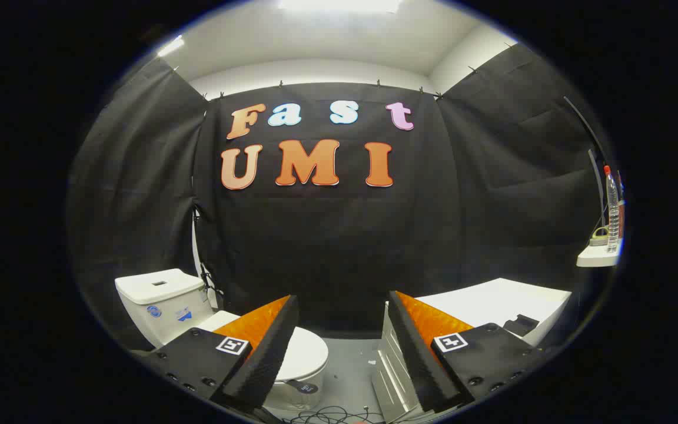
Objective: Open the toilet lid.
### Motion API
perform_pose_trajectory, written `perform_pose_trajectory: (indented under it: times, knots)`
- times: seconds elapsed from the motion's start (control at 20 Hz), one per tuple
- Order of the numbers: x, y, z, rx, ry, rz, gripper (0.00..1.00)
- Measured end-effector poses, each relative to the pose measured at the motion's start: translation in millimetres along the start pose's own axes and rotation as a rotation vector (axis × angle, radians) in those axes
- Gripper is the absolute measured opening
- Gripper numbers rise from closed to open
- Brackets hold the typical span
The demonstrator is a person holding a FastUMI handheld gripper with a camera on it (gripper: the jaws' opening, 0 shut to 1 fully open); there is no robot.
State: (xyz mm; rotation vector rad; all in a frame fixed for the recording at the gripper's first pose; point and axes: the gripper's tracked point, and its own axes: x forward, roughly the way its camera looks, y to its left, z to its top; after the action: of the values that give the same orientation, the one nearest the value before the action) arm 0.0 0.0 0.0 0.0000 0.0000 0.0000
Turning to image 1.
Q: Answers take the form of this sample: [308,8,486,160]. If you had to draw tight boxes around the white ceramic toilet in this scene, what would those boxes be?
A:
[114,269,327,413]

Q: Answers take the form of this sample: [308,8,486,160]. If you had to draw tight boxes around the black floor cables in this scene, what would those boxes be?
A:
[283,405,387,424]

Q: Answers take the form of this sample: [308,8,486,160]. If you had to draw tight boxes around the white drawer cabinet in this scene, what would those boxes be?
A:
[371,278,573,423]

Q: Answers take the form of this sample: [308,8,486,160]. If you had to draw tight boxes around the black curved rod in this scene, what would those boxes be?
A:
[564,96,609,231]

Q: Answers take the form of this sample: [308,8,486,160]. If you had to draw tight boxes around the white wall shelf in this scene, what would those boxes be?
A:
[576,244,621,269]

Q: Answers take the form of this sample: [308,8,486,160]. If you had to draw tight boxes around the clear water bottle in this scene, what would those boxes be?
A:
[603,165,622,254]

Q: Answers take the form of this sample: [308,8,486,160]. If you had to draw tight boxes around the black light stand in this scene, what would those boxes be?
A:
[191,206,225,310]

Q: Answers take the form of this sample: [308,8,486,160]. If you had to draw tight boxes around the white toilet lid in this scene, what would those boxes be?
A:
[197,310,330,383]

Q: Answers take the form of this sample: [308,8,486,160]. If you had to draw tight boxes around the black backdrop cloth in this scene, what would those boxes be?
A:
[67,42,610,354]

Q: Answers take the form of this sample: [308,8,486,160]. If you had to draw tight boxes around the black plastic holder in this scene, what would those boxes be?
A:
[503,314,540,337]

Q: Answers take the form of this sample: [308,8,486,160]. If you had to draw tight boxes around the ceiling light panel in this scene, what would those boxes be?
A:
[157,35,185,58]

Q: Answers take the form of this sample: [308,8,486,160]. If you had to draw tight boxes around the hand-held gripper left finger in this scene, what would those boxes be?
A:
[132,294,300,413]

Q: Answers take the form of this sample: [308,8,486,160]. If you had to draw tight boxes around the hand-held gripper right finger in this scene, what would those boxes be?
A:
[386,290,544,414]

